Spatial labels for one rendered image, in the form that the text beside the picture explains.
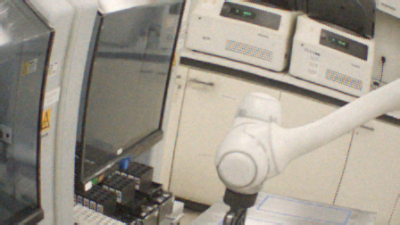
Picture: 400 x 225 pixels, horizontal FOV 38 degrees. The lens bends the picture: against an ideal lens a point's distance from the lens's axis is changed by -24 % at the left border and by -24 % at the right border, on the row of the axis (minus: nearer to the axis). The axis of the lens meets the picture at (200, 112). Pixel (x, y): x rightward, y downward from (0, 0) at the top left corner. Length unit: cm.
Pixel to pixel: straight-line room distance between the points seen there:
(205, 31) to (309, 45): 60
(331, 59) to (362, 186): 80
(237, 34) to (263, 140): 258
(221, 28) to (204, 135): 59
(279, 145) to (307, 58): 250
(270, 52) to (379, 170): 101
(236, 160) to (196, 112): 272
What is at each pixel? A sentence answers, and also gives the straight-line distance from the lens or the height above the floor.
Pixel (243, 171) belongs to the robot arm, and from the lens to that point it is 133.
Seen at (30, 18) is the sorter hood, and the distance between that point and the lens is 132.
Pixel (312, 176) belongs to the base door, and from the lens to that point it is 397.
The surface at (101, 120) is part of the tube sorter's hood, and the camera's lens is 173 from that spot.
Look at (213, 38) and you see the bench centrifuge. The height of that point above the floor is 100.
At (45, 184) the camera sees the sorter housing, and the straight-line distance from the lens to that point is 150.
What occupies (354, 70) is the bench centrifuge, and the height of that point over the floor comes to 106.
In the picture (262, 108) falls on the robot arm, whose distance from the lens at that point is 150.
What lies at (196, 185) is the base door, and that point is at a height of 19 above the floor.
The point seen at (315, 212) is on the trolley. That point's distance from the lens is 222.
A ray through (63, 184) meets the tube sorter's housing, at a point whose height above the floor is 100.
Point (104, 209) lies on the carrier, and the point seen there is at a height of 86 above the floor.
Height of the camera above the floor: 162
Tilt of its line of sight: 15 degrees down
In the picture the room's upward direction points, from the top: 10 degrees clockwise
